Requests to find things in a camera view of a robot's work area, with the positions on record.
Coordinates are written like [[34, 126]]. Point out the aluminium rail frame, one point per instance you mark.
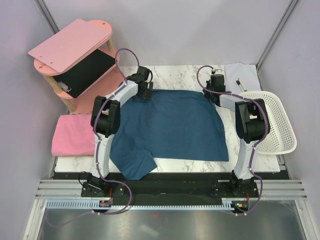
[[271, 189]]

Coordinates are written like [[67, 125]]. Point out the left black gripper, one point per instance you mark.
[[147, 94]]

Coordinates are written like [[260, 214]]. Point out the pink wooden shelf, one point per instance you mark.
[[68, 47]]

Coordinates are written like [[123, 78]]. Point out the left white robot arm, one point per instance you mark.
[[106, 116]]

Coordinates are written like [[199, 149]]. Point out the black mat on shelf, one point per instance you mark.
[[81, 76]]

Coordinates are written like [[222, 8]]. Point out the white cable duct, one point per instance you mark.
[[95, 204]]

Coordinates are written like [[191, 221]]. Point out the small white shelf clip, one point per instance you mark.
[[65, 87]]

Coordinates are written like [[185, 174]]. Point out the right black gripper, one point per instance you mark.
[[206, 95]]

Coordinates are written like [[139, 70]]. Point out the black white marker pen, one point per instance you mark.
[[241, 85]]

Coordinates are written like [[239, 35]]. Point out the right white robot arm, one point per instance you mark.
[[251, 124]]

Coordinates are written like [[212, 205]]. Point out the white cloth in corner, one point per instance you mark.
[[246, 72]]

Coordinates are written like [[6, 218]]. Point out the dark blue t shirt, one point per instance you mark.
[[173, 124]]

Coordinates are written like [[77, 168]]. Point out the folded pink t shirt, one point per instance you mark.
[[73, 136]]

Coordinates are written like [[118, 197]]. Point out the white plastic laundry basket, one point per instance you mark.
[[281, 138]]

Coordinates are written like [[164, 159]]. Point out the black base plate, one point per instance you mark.
[[216, 185]]

